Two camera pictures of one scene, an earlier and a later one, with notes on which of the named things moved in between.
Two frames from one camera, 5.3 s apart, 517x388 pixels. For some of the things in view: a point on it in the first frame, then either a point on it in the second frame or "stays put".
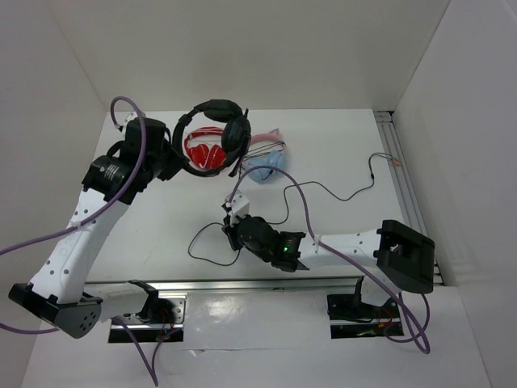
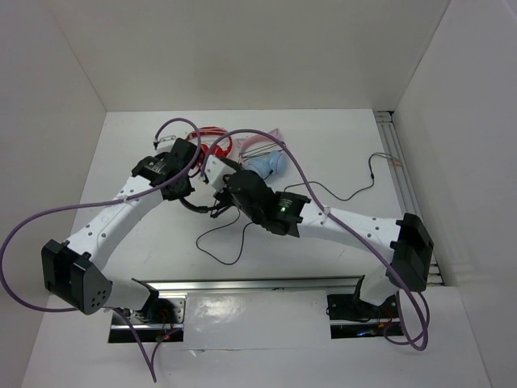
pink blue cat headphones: (266, 149) stays put
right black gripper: (231, 230) -> (224, 195)
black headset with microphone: (236, 135) -> (215, 211)
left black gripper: (177, 161) -> (185, 192)
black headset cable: (335, 198) -> (359, 196)
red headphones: (205, 157) stays put
